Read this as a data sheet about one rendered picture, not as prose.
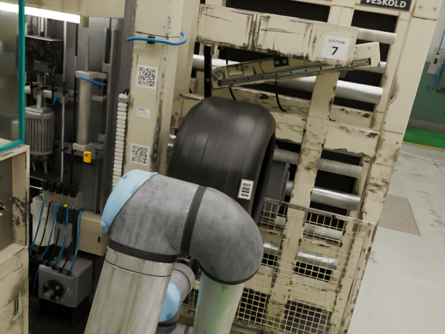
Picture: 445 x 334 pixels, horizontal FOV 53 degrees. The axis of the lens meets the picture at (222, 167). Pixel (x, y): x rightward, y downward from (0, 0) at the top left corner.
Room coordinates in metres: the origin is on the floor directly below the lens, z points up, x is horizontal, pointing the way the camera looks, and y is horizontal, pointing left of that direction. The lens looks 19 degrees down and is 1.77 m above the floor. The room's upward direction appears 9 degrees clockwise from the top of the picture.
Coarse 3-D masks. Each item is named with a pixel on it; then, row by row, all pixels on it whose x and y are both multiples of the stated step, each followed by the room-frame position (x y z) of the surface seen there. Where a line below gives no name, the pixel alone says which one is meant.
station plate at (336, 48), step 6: (330, 36) 1.72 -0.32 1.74; (336, 36) 1.72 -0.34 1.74; (324, 42) 1.73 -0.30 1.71; (330, 42) 1.72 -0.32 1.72; (336, 42) 1.72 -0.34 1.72; (342, 42) 1.71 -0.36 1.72; (348, 42) 1.71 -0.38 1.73; (324, 48) 1.73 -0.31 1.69; (330, 48) 1.72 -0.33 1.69; (336, 48) 1.72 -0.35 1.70; (342, 48) 1.71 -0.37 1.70; (324, 54) 1.73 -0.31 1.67; (330, 54) 1.72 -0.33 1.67; (336, 54) 1.72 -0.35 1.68; (342, 54) 1.71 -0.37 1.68
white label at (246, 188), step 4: (244, 180) 1.33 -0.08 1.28; (248, 180) 1.33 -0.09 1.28; (240, 184) 1.32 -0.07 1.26; (244, 184) 1.33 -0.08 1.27; (248, 184) 1.33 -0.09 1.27; (252, 184) 1.33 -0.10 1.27; (240, 188) 1.32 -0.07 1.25; (244, 188) 1.32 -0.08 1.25; (248, 188) 1.33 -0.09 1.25; (240, 192) 1.32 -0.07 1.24; (244, 192) 1.32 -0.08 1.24; (248, 192) 1.32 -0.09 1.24; (240, 196) 1.32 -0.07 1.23; (244, 196) 1.32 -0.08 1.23; (248, 196) 1.32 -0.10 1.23
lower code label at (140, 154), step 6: (132, 144) 1.60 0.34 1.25; (138, 144) 1.59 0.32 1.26; (132, 150) 1.60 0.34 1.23; (138, 150) 1.59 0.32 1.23; (144, 150) 1.59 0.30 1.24; (132, 156) 1.60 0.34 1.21; (138, 156) 1.59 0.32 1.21; (144, 156) 1.59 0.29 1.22; (138, 162) 1.59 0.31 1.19; (144, 162) 1.59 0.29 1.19
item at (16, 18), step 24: (0, 0) 1.29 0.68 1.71; (24, 0) 1.38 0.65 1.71; (0, 24) 1.29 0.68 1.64; (24, 24) 1.38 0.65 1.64; (0, 48) 1.29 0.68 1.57; (24, 48) 1.38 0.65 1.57; (0, 72) 1.28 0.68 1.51; (24, 72) 1.38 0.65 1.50; (0, 96) 1.28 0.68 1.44; (24, 96) 1.38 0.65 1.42; (0, 120) 1.28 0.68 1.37; (24, 120) 1.38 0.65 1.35; (0, 144) 1.28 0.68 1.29
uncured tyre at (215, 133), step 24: (216, 96) 1.66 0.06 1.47; (192, 120) 1.47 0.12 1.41; (216, 120) 1.46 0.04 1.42; (240, 120) 1.47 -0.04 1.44; (264, 120) 1.52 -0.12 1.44; (192, 144) 1.39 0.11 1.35; (216, 144) 1.39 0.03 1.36; (240, 144) 1.39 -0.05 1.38; (264, 144) 1.45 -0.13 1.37; (168, 168) 1.40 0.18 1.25; (192, 168) 1.35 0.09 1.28; (216, 168) 1.35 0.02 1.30; (240, 168) 1.34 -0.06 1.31; (264, 168) 1.79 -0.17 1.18; (264, 192) 1.75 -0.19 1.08
